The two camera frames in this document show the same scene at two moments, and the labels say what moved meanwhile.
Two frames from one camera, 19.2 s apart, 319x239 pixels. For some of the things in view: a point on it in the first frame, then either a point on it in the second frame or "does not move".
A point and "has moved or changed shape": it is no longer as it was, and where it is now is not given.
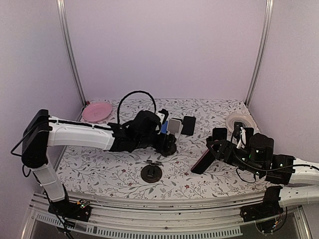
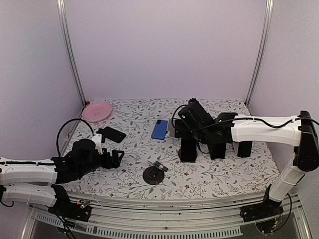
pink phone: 204,163 → 188,150
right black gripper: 222,150 → 182,123
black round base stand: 151,173 has moved or changed shape
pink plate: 96,111 does not move
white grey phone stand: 175,126 does not move
